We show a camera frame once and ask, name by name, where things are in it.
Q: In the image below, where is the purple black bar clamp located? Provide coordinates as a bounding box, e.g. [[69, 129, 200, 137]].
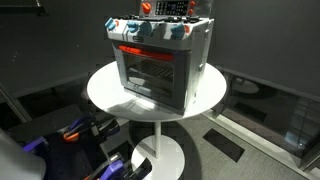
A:
[[21, 135, 48, 154], [83, 151, 154, 180]]

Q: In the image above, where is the orange knob on display panel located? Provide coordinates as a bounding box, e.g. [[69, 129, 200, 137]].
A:
[[141, 2, 153, 15]]

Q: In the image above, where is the white round pedestal table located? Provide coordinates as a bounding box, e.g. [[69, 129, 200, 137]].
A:
[[86, 59, 228, 180]]

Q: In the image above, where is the black mounting platform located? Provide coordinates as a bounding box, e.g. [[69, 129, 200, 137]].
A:
[[6, 103, 134, 180]]

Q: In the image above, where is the blue stove knob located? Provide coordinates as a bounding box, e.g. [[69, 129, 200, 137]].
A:
[[170, 23, 186, 40], [139, 21, 154, 37], [126, 20, 140, 34], [104, 17, 117, 31]]

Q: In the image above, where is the grey metal frame bar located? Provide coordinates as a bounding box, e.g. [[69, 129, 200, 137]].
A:
[[0, 82, 33, 125]]

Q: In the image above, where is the purple clamp with orange trigger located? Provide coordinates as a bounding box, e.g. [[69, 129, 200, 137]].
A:
[[62, 114, 122, 145]]

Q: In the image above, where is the oven door with orange handle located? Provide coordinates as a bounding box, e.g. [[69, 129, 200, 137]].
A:
[[112, 41, 193, 112]]

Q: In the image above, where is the light grey floor rail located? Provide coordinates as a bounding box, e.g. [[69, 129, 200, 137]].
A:
[[201, 111, 320, 180]]

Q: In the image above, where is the white toy stove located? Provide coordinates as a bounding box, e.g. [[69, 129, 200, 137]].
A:
[[104, 0, 215, 116]]

